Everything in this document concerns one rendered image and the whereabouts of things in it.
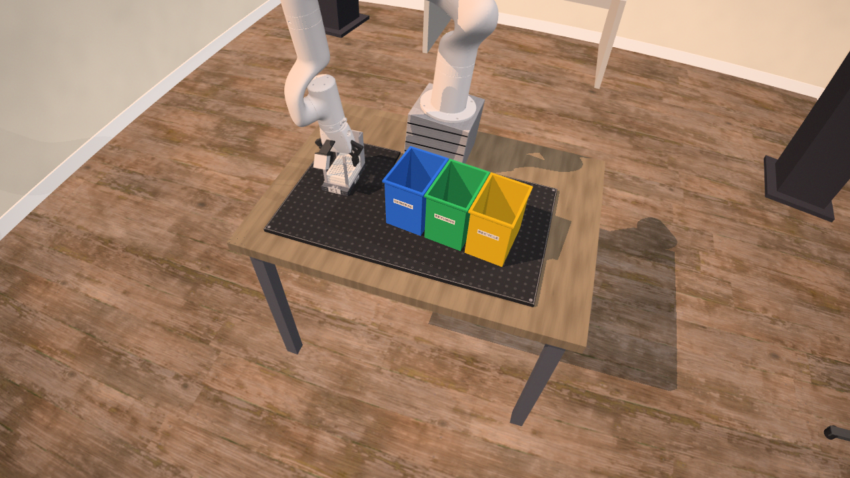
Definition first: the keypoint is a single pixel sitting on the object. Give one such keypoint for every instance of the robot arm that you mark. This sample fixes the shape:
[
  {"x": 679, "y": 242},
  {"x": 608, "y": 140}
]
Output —
[{"x": 448, "y": 101}]

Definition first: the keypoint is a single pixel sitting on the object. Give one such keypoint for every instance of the green bin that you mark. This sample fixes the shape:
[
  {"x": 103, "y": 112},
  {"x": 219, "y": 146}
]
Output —
[{"x": 448, "y": 201}]

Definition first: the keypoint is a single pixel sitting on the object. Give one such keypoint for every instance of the blue open-top bin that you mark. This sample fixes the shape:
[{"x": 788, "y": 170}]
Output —
[{"x": 405, "y": 186}]

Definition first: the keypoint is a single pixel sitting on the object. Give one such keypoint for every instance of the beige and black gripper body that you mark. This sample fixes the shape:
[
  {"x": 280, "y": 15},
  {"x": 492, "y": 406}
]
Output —
[{"x": 342, "y": 138}]

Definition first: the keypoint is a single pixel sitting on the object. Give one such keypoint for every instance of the yellow bin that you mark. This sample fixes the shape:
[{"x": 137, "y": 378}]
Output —
[{"x": 495, "y": 218}]

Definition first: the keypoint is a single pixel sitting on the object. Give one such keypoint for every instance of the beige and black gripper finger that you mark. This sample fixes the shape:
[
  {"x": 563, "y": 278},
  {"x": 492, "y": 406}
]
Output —
[
  {"x": 355, "y": 157},
  {"x": 319, "y": 143}
]

